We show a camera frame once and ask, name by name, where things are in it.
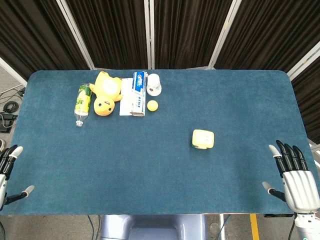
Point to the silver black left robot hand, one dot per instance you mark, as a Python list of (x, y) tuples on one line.
[(7, 161)]

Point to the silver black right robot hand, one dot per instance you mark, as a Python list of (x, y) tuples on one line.
[(300, 187)]

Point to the green plastic container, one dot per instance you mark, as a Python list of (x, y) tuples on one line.
[(203, 138)]

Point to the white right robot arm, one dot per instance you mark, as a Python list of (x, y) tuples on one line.
[(307, 226)]

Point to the grey robot base body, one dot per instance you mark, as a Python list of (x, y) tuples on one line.
[(152, 226)]

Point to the black power adapter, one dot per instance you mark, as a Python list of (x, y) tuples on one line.
[(6, 122)]

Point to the dark curtain folding screen panel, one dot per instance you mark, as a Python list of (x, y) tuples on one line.
[(270, 32), (112, 30), (30, 32), (190, 30), (310, 100)]

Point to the clear bottle green yellow label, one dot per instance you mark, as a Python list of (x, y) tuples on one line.
[(82, 102)]

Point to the yellow duck plush toy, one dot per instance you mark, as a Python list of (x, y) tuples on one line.
[(103, 106)]

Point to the white flat paper pack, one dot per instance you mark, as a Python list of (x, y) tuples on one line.
[(125, 100)]

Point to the blue felt table cover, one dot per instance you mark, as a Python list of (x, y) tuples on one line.
[(150, 162)]

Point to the blue white toothpaste box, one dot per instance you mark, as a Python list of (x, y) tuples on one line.
[(138, 100)]

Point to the yellow ping pong ball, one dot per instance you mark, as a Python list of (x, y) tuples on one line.
[(152, 105)]

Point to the white paper cup stack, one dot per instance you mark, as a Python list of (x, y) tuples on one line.
[(153, 85)]

